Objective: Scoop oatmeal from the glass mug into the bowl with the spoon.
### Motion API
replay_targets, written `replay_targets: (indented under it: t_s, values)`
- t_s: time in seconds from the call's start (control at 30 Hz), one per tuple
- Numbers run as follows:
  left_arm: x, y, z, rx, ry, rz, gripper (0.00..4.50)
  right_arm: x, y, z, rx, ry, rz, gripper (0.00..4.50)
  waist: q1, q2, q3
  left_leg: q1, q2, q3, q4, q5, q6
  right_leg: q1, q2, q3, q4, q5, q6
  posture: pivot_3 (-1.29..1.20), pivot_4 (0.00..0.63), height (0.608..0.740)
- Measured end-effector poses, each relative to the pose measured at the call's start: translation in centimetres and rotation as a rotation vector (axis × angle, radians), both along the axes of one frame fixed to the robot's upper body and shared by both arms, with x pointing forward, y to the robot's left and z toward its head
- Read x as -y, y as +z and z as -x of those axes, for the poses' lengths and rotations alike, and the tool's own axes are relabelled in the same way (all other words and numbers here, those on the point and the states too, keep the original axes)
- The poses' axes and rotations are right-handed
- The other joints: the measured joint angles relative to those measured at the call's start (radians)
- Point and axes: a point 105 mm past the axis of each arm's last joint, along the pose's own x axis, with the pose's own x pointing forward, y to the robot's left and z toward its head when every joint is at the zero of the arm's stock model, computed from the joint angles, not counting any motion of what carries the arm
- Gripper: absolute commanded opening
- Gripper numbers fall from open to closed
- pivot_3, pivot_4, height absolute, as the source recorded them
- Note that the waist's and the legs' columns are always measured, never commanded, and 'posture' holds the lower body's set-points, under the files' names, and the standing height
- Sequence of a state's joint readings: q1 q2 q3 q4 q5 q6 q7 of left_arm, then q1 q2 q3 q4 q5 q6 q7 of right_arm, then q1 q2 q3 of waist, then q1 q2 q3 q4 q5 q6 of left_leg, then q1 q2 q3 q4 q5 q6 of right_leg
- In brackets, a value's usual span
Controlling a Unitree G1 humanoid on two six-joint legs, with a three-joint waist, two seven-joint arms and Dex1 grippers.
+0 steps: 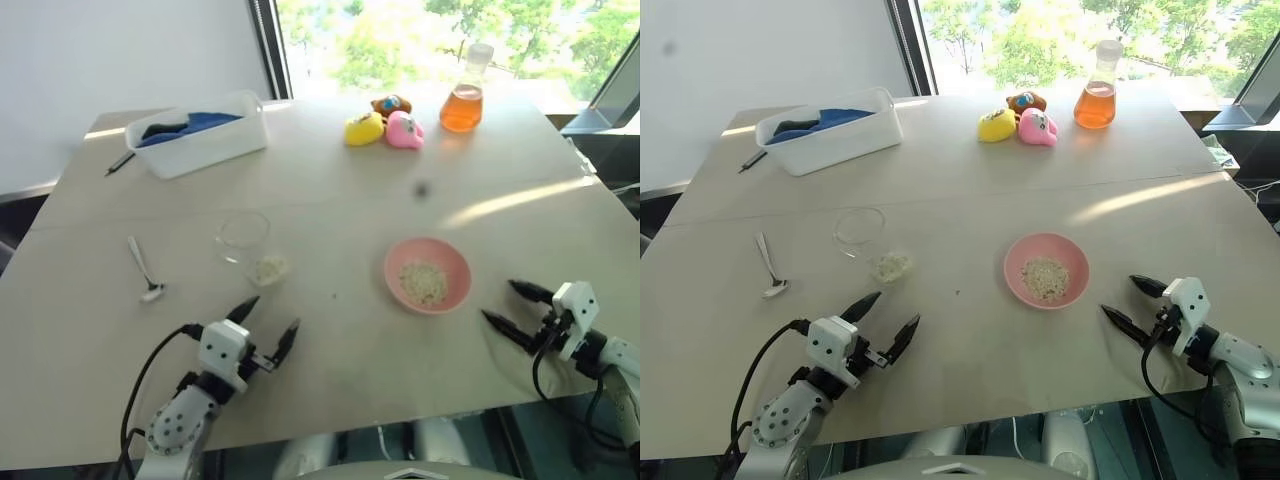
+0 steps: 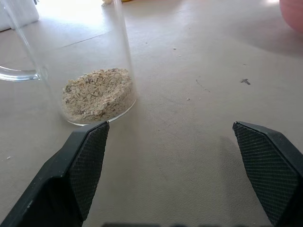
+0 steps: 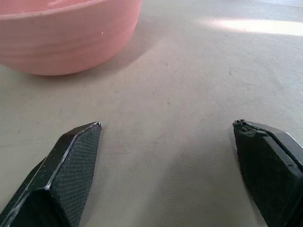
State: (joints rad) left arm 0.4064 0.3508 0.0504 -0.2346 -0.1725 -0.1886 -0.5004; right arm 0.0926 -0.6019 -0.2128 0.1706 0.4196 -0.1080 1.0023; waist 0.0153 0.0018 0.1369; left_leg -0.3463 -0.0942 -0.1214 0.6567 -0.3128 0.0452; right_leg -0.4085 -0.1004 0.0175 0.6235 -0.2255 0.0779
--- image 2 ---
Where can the clear glass mug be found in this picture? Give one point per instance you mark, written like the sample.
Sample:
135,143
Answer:
71,47

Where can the white foam block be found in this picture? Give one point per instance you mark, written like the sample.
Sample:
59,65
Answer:
16,14

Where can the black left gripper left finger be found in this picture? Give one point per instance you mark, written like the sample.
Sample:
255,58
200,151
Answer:
71,175

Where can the oat flakes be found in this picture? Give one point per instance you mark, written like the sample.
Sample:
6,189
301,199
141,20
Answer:
97,94

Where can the pink round object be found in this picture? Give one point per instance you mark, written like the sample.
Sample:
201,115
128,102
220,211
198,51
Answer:
292,14

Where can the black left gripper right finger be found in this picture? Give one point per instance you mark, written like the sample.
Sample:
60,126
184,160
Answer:
272,165

